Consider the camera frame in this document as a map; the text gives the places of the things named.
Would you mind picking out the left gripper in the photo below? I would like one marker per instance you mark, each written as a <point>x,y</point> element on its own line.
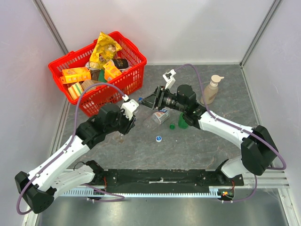
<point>129,124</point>

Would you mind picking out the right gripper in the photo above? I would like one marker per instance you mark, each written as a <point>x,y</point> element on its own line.
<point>159,98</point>

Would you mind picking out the blue cap drink bottle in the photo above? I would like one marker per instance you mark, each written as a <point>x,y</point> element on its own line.
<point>128,118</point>

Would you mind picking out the clear Pocari Sweat bottle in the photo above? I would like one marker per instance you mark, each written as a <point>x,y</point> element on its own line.
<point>156,119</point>

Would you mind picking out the white blue bottle cap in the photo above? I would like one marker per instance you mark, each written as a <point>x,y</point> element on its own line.
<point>158,139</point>

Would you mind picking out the green plastic bottle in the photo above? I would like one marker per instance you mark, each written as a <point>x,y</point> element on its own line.
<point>181,122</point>

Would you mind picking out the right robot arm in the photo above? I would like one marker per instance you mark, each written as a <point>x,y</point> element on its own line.
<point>258,149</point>

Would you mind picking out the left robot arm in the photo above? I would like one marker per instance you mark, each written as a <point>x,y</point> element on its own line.
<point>42,185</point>

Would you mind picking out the beige pump dispenser bottle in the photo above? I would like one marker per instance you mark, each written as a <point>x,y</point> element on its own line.
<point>211,90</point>

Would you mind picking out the dark round can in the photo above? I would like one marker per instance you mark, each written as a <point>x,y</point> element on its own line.
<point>120,63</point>

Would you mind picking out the orange snack box right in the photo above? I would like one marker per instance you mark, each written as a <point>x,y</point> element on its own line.
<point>111,71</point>

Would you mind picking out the orange snack box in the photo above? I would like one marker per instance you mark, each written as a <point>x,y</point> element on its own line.
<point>73,75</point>
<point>111,71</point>

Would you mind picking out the brown wooden block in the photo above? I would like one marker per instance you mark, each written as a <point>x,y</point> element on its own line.
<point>87,83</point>

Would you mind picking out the striped sponge block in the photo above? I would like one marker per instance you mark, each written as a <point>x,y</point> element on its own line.
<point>75,90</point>

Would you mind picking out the yellow snack bag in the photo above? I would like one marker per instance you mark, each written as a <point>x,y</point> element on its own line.
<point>105,50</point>

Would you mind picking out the orange snack box left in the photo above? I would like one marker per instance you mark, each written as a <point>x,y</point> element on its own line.
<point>73,75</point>

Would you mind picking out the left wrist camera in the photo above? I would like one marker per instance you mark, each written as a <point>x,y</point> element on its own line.
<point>129,106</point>

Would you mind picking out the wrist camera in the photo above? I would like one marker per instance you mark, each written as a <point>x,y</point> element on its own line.
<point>169,78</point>
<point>129,106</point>

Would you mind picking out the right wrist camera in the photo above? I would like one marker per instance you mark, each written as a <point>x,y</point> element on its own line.
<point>169,78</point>

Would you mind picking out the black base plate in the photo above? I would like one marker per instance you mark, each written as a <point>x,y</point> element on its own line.
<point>166,181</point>

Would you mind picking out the white cable duct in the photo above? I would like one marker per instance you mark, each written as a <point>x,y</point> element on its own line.
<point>93,194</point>

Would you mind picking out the aluminium frame rail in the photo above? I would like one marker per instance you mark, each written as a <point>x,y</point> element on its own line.
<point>269,179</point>

